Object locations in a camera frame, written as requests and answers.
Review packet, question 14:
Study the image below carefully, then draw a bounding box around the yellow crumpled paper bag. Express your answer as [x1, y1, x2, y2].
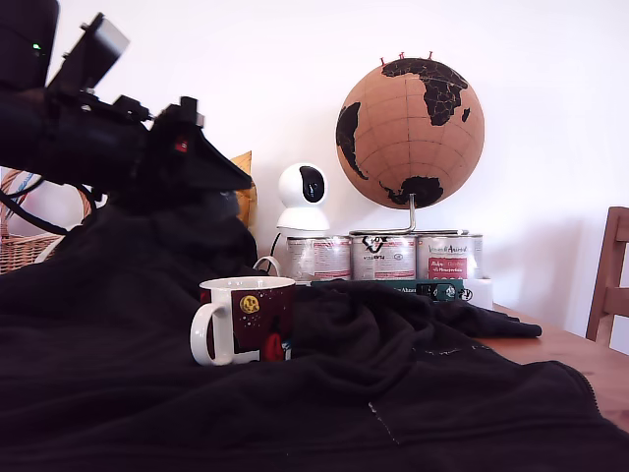
[229, 149, 259, 233]

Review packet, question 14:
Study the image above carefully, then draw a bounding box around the silver tin with small print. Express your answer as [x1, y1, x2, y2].
[285, 235, 353, 282]

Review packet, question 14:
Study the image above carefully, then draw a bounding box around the red and white mug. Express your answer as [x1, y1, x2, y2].
[190, 275, 298, 368]

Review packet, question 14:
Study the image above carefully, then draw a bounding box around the silver tin with black logo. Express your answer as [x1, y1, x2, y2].
[350, 234, 419, 282]

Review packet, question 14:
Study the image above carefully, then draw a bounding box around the white curved band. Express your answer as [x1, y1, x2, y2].
[35, 224, 84, 266]

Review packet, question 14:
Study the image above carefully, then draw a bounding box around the cork globe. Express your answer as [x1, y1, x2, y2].
[334, 57, 486, 211]

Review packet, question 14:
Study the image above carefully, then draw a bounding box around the metal globe stand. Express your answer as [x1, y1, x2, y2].
[348, 193, 468, 238]

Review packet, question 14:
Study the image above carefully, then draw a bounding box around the dark green flat box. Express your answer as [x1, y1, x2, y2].
[309, 278, 466, 303]

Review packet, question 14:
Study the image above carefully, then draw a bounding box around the blue pen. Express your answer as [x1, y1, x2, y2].
[6, 169, 38, 199]

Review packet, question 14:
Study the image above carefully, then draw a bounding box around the black fleece cloth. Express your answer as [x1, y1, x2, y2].
[0, 194, 629, 472]

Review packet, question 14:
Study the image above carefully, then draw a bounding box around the silver tin with red label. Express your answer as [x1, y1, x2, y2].
[415, 233, 485, 281]

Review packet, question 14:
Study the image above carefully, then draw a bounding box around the white box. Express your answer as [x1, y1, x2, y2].
[460, 276, 494, 311]

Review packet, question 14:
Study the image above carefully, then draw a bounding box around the wooden chair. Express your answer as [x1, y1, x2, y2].
[585, 206, 629, 350]

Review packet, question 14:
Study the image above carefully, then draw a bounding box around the white dome security camera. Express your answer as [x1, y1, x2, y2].
[275, 162, 331, 238]

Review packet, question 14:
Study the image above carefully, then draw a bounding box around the white cable loop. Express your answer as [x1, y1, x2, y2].
[252, 255, 282, 279]

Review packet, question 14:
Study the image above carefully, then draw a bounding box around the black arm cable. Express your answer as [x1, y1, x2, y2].
[76, 182, 108, 210]
[0, 189, 70, 236]

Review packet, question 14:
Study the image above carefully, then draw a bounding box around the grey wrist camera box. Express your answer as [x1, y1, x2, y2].
[46, 11, 133, 99]

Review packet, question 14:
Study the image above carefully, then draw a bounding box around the wicker basket with handle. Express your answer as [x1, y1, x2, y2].
[0, 167, 95, 276]

